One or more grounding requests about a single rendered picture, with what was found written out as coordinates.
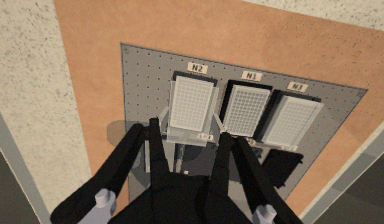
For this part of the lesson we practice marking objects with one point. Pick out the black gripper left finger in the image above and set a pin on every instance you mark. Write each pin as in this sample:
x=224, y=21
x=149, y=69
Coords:
x=95, y=201

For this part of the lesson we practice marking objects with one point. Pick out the grey perforated base plate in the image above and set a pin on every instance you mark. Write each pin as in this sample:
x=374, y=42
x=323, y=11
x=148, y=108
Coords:
x=146, y=80

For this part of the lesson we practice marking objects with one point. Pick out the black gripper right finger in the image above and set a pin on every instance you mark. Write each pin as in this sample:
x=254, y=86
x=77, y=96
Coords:
x=266, y=206

